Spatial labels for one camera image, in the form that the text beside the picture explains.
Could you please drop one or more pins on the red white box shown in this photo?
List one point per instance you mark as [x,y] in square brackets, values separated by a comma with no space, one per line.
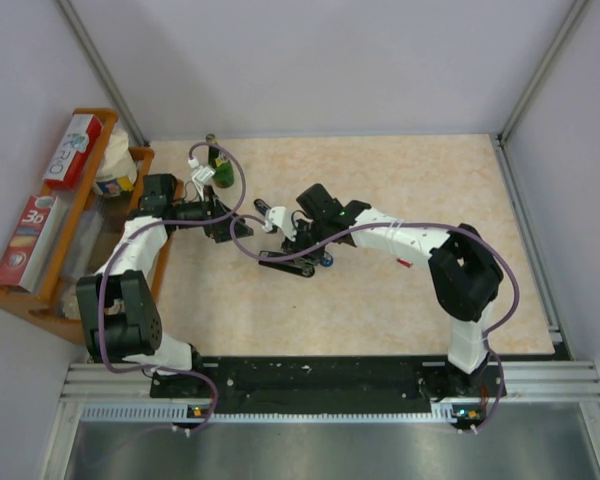
[69,159]
[21,265]

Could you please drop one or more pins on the red staple tray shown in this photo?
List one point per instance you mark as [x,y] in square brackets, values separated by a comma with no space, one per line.
[404,263]

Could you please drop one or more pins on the white cloth roll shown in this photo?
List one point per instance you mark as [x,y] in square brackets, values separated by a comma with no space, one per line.
[69,304]

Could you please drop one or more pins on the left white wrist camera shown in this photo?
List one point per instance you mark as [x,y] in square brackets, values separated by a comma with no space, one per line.
[201,174]

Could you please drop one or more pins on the red white box upper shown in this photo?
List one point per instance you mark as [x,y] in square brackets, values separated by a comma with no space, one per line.
[69,159]

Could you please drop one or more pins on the white paper bag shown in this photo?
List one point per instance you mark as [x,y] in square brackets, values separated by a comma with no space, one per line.
[117,173]

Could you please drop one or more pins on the black stapler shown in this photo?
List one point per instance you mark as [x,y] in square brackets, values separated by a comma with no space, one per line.
[299,267]

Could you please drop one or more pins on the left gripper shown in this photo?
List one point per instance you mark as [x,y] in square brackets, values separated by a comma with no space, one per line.
[212,204]

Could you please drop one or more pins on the blue stapler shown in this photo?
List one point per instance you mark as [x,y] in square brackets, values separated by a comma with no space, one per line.
[317,257]

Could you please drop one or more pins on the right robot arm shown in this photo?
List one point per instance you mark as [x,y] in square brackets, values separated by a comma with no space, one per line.
[465,275]

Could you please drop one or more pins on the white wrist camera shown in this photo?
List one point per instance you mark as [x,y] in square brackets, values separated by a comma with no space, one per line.
[201,174]
[281,218]

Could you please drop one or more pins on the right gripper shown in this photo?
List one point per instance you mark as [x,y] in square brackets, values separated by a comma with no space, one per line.
[293,246]

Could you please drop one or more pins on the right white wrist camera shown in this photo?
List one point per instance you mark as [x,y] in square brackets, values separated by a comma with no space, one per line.
[281,218]

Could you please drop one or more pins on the red white box lower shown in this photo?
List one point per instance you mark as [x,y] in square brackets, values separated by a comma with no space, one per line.
[21,265]

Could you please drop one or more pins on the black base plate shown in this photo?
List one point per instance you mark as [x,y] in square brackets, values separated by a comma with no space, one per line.
[317,385]

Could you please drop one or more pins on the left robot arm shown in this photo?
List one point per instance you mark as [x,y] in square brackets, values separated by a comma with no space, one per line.
[120,319]

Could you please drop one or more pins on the green glass bottle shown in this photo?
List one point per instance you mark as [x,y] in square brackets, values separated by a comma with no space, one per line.
[224,175]

